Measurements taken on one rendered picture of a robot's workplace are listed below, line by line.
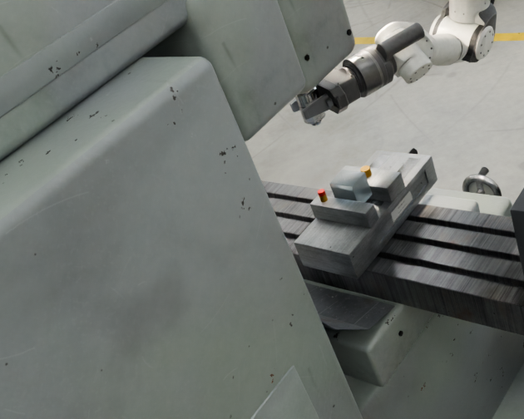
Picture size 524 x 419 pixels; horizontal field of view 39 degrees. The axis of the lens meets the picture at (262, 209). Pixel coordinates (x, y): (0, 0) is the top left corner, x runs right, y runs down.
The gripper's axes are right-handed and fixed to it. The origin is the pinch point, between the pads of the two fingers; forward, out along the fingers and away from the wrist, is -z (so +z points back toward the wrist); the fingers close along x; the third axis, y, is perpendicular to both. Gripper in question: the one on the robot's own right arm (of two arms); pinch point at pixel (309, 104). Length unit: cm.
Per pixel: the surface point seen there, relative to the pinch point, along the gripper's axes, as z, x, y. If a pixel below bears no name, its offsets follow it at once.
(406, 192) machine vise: 11.5, 6.1, 27.2
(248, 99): -17.4, 21.5, -17.4
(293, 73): -7.0, 16.6, -15.3
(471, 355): 13, 11, 77
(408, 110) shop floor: 116, -180, 125
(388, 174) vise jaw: 9.6, 4.6, 21.9
